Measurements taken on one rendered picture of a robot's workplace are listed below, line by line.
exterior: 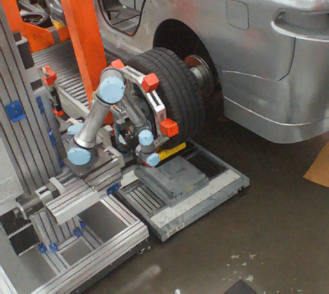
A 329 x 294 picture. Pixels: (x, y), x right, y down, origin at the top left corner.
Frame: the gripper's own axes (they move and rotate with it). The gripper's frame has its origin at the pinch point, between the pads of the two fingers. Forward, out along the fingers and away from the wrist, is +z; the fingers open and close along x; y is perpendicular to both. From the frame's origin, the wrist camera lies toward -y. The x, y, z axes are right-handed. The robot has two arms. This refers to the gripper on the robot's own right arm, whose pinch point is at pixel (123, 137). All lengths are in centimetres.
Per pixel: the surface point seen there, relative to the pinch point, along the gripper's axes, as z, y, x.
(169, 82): -5.5, 25.8, -34.8
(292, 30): -67, 61, -70
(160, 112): -9.9, 11.9, -22.7
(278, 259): -79, -83, -51
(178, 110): -14.9, 10.2, -32.8
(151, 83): -5.8, 29.9, -22.2
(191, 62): 27, 13, -76
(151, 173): 25, -60, -27
